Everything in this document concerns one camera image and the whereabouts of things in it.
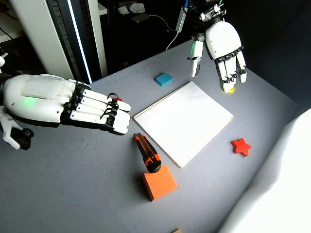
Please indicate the white black cabinet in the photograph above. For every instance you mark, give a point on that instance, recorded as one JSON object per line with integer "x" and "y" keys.
{"x": 41, "y": 36}

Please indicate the brown wooden block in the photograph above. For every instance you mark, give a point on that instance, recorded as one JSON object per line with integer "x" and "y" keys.
{"x": 177, "y": 230}

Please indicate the white paper pad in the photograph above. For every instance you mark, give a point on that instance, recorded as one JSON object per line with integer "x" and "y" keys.
{"x": 184, "y": 121}

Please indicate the grey usb adapter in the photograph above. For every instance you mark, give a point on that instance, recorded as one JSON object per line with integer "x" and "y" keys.
{"x": 181, "y": 20}

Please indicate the grey flat box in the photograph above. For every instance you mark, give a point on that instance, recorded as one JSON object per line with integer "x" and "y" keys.
{"x": 141, "y": 18}

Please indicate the black wrist camera white bracket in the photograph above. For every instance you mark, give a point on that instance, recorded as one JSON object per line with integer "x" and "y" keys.
{"x": 22, "y": 138}

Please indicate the red star block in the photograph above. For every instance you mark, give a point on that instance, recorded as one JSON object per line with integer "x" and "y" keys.
{"x": 241, "y": 146}

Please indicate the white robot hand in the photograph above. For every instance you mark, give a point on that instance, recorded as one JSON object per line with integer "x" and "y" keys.
{"x": 43, "y": 102}
{"x": 222, "y": 38}

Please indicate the yellow block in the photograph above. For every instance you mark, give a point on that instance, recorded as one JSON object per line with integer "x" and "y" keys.
{"x": 232, "y": 90}

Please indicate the blue block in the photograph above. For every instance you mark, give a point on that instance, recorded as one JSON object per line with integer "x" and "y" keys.
{"x": 164, "y": 79}

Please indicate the white crumpled cloth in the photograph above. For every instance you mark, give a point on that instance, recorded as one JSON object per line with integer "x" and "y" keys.
{"x": 136, "y": 7}

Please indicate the red heart block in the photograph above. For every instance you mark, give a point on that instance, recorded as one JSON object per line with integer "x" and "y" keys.
{"x": 118, "y": 99}

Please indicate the orange foam block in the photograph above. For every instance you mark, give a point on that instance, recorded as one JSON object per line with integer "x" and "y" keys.
{"x": 160, "y": 184}

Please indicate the orange black utility knife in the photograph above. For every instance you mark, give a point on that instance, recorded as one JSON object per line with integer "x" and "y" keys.
{"x": 147, "y": 153}

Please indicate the grey table cloth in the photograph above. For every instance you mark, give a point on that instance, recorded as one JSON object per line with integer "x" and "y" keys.
{"x": 73, "y": 182}

